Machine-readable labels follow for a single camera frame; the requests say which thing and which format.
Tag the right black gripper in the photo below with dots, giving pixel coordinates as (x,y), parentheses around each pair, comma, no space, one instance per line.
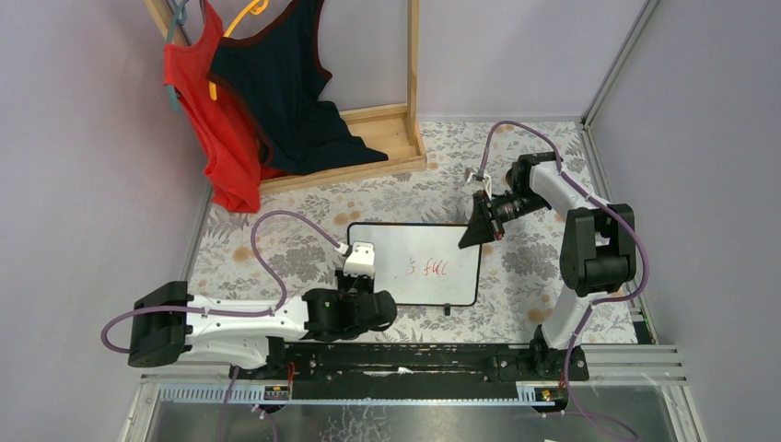
(491,215)

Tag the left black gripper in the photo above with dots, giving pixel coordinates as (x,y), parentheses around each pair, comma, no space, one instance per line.
(383,308)

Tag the black framed whiteboard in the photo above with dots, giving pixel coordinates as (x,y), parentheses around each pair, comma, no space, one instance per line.
(421,264)

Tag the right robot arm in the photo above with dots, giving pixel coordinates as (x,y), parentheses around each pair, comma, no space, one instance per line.
(598,251)

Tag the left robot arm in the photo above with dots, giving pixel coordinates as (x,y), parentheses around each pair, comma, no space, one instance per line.
(171,325)

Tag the floral table mat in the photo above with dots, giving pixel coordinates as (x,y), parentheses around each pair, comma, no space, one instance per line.
(519,275)

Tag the wooden clothes rack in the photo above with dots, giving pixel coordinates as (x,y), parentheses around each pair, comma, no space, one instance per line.
(392,129)

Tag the red tank top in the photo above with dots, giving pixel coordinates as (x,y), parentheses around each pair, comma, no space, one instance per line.
(222,128)

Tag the navy tank top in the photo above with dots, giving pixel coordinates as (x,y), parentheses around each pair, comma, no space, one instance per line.
(277,77)

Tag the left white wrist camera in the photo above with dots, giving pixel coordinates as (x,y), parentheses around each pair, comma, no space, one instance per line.
(359,259)

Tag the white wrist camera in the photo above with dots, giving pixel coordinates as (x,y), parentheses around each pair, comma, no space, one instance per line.
(472,176)
(359,259)

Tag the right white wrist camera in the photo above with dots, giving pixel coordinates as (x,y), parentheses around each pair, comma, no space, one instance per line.
(472,176)

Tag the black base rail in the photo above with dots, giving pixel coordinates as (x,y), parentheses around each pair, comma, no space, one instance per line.
(405,371)

